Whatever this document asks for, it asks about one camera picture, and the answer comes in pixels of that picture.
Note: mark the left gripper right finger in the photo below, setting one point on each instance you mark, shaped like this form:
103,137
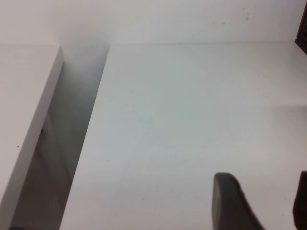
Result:
301,203

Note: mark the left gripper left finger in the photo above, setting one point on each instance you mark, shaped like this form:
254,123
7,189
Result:
230,206

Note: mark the black plastic book stand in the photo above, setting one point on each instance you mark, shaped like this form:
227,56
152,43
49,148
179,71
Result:
302,36

